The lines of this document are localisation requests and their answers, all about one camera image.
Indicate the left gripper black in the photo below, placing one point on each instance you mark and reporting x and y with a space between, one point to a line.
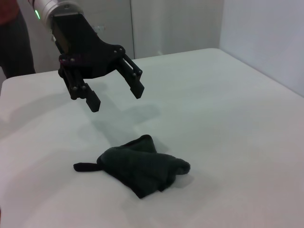
80 47

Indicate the dark blue rag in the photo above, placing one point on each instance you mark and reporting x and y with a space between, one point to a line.
142 166

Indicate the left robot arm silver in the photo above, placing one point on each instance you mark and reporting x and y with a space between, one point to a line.
50 7

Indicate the person in red shirt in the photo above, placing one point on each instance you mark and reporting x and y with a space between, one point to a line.
14 47

